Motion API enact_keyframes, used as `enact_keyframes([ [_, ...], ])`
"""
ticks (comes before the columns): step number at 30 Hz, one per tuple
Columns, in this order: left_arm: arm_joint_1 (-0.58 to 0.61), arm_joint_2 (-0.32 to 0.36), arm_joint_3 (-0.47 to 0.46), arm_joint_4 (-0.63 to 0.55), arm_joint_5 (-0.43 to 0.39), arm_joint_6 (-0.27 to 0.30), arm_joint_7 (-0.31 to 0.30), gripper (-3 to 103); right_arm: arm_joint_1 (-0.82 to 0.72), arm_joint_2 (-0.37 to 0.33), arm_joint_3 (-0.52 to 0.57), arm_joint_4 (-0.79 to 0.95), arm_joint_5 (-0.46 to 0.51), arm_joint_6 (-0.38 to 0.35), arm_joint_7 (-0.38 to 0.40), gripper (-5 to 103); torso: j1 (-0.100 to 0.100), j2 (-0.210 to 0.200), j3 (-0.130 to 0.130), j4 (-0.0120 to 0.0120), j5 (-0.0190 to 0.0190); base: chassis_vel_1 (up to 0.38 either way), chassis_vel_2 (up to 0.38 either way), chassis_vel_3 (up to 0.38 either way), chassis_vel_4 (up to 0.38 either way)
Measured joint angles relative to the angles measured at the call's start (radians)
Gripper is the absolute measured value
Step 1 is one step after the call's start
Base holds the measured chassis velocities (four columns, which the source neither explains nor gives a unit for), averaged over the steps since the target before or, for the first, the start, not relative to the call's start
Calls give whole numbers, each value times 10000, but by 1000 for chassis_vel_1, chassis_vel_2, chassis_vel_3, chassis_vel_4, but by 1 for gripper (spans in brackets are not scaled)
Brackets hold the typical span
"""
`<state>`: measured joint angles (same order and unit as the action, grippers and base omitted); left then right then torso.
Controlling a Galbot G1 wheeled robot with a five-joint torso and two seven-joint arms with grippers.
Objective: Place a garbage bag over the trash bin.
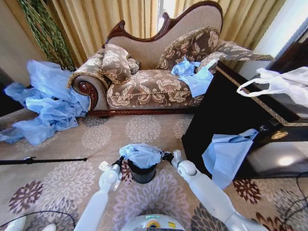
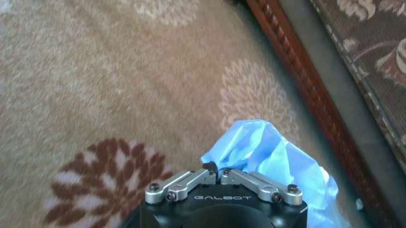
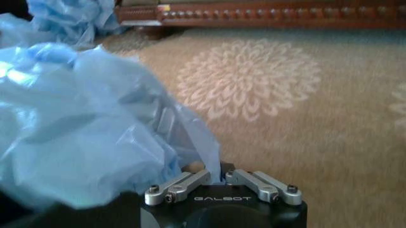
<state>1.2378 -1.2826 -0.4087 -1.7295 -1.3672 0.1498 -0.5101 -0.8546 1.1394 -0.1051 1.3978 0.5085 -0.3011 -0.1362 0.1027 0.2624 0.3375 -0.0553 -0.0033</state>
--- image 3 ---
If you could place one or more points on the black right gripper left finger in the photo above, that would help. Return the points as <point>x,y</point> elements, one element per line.
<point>182,185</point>

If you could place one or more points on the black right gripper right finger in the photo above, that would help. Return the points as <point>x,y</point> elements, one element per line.
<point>266,186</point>

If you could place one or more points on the light blue plastic garbage bag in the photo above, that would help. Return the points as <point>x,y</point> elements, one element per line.
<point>79,123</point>

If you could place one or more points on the beige rug with floral print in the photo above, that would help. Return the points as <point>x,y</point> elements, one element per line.
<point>280,114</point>

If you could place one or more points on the carved red-brown wooden furniture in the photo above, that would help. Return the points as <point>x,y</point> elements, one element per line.
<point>260,13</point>

